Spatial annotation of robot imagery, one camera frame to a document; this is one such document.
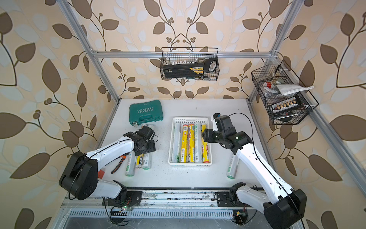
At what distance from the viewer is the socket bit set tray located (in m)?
0.65

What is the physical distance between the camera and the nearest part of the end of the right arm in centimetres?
52

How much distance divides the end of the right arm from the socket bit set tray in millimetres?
286
